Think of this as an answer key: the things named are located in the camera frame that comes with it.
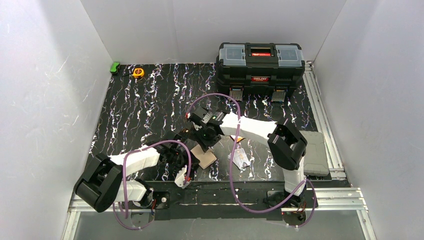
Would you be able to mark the yellow tape measure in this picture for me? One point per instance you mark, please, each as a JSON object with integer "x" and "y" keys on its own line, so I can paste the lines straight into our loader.
{"x": 138, "y": 73}

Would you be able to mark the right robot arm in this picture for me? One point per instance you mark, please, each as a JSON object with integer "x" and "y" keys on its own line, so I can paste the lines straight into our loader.
{"x": 285, "y": 142}

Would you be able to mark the aluminium frame rail right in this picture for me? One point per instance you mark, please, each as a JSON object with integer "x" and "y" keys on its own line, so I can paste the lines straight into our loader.
{"x": 336, "y": 167}

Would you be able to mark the silver toolbox latch left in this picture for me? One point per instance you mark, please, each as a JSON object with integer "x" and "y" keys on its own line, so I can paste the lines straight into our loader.
{"x": 236, "y": 93}

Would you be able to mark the grey pad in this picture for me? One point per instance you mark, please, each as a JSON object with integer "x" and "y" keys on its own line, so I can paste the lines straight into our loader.
{"x": 315, "y": 159}

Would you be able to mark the silver toolbox latch right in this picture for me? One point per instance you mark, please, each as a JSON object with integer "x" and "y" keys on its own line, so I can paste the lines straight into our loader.
{"x": 279, "y": 95}

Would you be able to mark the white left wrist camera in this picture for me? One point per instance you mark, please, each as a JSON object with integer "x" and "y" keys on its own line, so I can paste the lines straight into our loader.
{"x": 180, "y": 178}

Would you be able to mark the beige card holder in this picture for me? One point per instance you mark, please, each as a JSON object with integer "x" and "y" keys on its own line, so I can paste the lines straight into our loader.
{"x": 205, "y": 158}

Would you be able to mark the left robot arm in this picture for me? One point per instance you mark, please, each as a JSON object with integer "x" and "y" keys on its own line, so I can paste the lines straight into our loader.
{"x": 104, "y": 181}

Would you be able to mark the green plastic object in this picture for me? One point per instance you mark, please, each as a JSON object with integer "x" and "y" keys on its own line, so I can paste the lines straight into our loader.
{"x": 115, "y": 67}

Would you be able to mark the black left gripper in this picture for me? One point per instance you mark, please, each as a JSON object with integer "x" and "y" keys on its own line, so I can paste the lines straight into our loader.
{"x": 180, "y": 156}

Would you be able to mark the aluminium frame rail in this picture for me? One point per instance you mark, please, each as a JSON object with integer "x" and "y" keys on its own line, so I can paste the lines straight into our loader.
{"x": 336, "y": 167}
{"x": 328, "y": 199}

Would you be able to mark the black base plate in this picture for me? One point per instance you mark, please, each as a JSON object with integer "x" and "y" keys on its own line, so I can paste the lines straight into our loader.
{"x": 214, "y": 200}

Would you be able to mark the black plastic toolbox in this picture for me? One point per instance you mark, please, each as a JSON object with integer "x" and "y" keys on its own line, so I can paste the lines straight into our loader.
{"x": 259, "y": 68}

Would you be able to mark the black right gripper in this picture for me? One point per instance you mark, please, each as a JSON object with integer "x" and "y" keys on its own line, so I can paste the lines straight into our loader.
{"x": 197, "y": 136}

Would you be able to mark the white card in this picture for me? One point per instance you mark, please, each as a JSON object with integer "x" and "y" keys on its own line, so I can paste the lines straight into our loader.
{"x": 240, "y": 159}

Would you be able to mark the silver toolbox latch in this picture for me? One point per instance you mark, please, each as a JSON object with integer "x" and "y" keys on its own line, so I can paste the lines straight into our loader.
{"x": 279, "y": 95}
{"x": 236, "y": 93}

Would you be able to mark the orange card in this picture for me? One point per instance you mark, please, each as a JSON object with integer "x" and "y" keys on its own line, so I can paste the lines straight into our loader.
{"x": 237, "y": 139}

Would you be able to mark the aluminium frame rail front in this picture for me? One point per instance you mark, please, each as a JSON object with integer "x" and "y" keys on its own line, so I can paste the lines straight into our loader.
{"x": 328, "y": 199}

